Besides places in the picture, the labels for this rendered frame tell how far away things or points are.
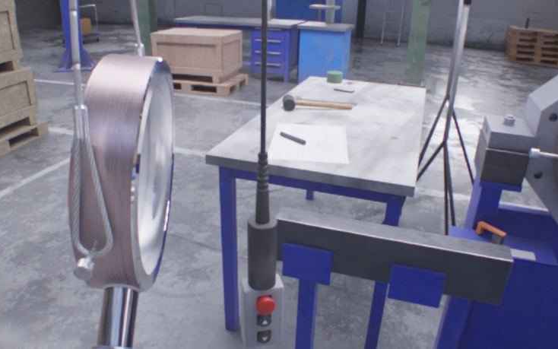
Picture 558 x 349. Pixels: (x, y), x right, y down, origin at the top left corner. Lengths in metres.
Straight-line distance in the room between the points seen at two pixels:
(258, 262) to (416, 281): 0.63
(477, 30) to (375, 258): 11.74
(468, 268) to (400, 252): 0.18
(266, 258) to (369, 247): 0.56
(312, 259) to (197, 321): 1.06
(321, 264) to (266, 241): 0.60
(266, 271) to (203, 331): 1.46
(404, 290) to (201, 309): 1.24
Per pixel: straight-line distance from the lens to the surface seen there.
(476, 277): 1.22
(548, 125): 1.36
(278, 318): 0.76
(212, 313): 2.22
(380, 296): 1.77
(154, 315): 2.25
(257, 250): 0.67
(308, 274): 1.27
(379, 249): 1.19
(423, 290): 1.24
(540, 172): 1.43
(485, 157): 1.35
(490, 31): 12.80
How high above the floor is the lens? 1.48
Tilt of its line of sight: 24 degrees down
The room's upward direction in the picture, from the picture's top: 1 degrees clockwise
